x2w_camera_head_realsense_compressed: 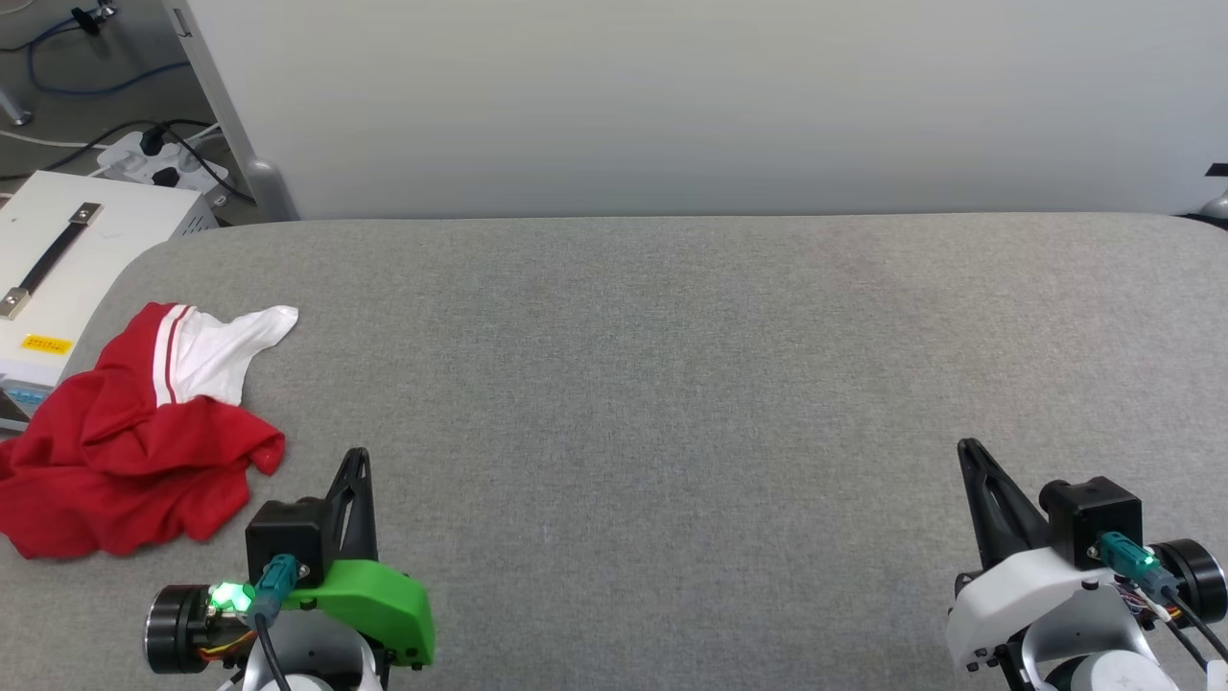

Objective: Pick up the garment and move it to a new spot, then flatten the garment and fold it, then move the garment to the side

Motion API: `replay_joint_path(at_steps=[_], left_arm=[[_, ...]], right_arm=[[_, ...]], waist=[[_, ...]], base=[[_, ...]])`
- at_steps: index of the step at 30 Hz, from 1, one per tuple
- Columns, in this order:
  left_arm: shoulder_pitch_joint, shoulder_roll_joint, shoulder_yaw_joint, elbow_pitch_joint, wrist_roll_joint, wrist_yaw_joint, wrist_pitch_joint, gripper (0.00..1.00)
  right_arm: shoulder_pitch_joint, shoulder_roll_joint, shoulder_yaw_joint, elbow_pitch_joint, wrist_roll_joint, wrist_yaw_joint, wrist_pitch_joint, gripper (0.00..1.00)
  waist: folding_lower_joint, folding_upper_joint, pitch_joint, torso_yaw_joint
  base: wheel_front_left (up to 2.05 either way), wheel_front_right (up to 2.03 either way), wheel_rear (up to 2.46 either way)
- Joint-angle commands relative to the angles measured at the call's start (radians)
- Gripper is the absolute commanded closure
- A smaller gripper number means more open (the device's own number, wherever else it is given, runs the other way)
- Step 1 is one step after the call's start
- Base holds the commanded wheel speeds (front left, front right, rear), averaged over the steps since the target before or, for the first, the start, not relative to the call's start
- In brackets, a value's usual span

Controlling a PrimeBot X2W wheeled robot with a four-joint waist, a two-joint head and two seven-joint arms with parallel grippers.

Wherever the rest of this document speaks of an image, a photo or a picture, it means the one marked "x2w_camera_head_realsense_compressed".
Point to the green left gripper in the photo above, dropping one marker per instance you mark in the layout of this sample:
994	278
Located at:
379	605

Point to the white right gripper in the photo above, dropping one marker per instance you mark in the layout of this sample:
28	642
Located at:
1003	600

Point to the red and white garment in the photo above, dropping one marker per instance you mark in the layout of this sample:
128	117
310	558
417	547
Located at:
144	461

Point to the grey fabric sofa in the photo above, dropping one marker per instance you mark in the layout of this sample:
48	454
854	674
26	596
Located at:
672	432

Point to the grey partition foot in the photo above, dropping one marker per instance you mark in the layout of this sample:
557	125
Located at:
1218	206
269	192

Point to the yellow warning label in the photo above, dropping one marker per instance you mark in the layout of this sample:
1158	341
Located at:
46	344

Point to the white equipment box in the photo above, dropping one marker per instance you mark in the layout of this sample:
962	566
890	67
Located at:
125	240

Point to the white power strip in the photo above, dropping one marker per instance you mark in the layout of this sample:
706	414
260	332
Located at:
125	158

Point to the white partition panel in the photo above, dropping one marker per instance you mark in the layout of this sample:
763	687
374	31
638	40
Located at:
672	96

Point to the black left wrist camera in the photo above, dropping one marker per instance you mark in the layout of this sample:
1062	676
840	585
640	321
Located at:
286	533

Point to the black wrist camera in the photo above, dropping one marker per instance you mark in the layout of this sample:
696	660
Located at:
1089	513
286	533

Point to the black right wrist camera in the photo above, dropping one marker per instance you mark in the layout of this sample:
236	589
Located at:
1089	513

